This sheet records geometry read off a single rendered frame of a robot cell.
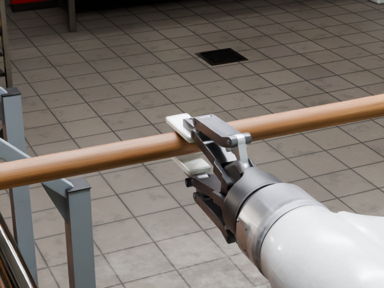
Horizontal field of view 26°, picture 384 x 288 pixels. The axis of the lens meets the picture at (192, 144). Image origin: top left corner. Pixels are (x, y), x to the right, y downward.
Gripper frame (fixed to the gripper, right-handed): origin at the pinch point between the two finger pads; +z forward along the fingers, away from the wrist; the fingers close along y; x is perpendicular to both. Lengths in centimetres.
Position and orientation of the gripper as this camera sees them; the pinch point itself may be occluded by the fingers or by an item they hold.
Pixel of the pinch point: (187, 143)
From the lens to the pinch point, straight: 102.1
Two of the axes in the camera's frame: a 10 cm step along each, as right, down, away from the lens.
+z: -4.2, -3.8, 8.2
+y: 0.0, 9.1, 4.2
